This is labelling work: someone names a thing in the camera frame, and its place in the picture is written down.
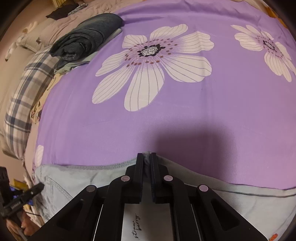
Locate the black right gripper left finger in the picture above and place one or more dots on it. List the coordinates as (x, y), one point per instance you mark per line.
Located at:
(96, 213)

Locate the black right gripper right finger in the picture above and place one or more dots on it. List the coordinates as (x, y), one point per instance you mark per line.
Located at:
(198, 213)

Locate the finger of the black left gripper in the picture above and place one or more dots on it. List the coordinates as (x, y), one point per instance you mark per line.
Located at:
(16, 199)

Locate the person's left hand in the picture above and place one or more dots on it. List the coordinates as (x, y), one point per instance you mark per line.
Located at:
(24, 227)

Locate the grey plaid pillow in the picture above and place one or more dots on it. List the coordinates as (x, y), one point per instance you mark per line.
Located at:
(23, 92)

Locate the yellow cartoon print cloth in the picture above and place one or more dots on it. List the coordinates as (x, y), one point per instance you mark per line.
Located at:
(35, 114)

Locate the purple floral bed sheet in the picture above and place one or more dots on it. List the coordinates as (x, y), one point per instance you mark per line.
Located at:
(209, 85)

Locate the folded dark denim jeans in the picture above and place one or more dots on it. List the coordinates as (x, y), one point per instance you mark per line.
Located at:
(86, 37)

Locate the white goose plush toy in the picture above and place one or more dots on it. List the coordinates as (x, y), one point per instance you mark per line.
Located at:
(265, 8)

